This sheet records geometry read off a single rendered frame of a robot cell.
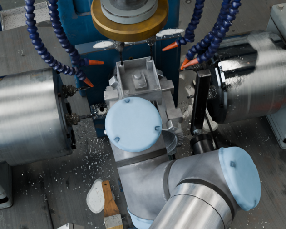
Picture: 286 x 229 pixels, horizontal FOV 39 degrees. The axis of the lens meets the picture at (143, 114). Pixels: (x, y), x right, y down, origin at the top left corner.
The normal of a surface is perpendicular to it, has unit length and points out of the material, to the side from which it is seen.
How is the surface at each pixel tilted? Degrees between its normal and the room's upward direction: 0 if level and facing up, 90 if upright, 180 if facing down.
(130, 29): 0
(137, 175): 36
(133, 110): 26
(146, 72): 0
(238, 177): 51
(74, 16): 90
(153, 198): 57
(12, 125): 43
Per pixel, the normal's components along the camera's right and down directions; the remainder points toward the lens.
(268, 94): 0.18, 0.50
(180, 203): -0.27, -0.87
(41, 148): 0.20, 0.70
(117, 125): 0.08, -0.18
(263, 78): 0.11, 0.13
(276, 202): -0.04, -0.57
